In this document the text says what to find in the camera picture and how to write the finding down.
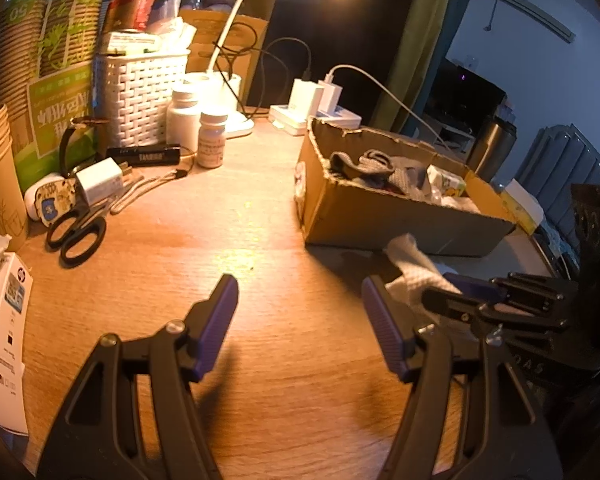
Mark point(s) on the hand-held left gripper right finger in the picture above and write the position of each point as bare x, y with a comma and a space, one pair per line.
385, 330

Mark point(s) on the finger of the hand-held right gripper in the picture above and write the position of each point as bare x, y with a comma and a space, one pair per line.
455, 305
475, 287

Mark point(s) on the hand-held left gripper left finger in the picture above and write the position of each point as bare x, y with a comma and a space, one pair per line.
215, 325

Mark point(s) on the white paper towel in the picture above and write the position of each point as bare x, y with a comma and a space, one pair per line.
415, 265

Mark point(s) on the brown cardboard box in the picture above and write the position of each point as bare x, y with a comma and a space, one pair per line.
390, 225

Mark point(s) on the grey knitted sock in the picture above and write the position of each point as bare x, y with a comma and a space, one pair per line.
345, 165
392, 172

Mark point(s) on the yellow white tissue pack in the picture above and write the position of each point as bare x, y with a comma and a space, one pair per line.
522, 205

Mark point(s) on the grey padded headboard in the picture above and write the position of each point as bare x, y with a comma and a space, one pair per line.
555, 180

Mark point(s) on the steel tumbler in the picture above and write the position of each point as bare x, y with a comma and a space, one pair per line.
490, 147

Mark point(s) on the white computer desk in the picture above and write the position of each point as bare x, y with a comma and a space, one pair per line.
450, 132

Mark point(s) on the black scissors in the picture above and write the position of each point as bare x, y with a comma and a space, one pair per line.
80, 242

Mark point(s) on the small white pill bottle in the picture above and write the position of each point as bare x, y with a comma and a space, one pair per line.
211, 142

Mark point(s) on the black power bank stick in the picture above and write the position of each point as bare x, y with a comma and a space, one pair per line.
142, 155

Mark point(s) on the black computer monitor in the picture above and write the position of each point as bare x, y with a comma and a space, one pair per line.
467, 92

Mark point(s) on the white printed earbuds case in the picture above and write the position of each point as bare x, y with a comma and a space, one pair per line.
50, 200

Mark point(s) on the large white pill bottle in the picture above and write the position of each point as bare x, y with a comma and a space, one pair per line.
184, 120

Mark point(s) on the white HP paper packet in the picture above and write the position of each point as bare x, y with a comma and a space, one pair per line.
7, 350

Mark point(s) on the white power strip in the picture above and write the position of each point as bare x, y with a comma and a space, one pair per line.
300, 122

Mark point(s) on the white woven basket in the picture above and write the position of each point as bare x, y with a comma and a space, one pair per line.
140, 100

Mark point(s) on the white plug-in charger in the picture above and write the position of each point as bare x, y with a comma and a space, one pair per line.
305, 97
331, 92

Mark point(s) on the yellow curtain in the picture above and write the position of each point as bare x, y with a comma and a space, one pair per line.
415, 45

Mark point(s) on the brown paper bag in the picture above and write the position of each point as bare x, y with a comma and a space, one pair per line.
240, 60

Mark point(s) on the green pack of paper cups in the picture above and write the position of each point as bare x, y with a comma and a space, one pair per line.
60, 105

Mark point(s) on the teal curtain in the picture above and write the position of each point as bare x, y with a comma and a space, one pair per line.
457, 5

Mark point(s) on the white air conditioner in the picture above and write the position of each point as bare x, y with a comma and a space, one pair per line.
530, 7

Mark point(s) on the dark glass window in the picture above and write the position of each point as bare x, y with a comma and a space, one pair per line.
330, 35

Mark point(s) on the green white small carton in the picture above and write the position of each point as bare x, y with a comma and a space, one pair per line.
130, 42

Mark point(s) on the red can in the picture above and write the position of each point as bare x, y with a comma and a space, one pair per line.
132, 7

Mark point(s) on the white wall plug adapter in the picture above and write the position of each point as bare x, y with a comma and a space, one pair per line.
100, 182

